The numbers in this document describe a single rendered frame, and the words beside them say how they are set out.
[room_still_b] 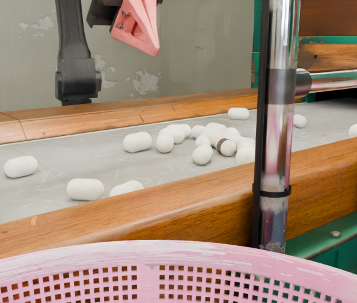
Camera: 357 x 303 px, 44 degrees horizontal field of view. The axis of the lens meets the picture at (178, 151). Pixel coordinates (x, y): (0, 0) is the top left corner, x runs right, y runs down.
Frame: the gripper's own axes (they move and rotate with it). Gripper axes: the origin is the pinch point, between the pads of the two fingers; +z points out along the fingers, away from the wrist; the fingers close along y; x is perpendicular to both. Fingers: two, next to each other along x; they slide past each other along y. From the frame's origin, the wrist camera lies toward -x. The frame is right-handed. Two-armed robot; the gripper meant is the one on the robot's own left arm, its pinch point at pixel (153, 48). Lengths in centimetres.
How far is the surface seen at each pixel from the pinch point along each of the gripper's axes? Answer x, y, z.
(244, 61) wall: 78, 132, -77
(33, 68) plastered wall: 135, 55, -139
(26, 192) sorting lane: 1.4, -21.9, 16.6
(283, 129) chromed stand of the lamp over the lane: -16.5, -11.7, 26.6
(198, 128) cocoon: 3.8, 2.7, 11.1
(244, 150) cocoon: -4.5, -1.9, 20.5
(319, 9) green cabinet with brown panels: -1.1, 45.0, -9.6
